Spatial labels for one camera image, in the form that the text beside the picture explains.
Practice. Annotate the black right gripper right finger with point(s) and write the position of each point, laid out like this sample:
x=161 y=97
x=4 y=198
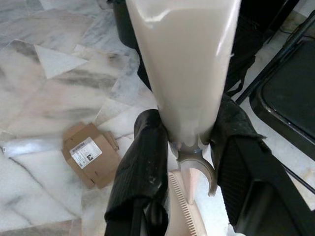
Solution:
x=246 y=172

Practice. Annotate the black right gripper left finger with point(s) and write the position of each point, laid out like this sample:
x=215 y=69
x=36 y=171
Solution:
x=140 y=172

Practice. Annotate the flat brown labelled cardboard box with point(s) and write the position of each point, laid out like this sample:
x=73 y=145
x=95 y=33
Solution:
x=98 y=167

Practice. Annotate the black folding chair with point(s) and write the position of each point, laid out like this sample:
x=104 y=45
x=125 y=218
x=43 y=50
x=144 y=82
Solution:
x=290 y=93

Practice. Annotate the black plastic bucket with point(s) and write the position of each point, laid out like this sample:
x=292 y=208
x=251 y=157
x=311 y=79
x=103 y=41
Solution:
x=123 y=24

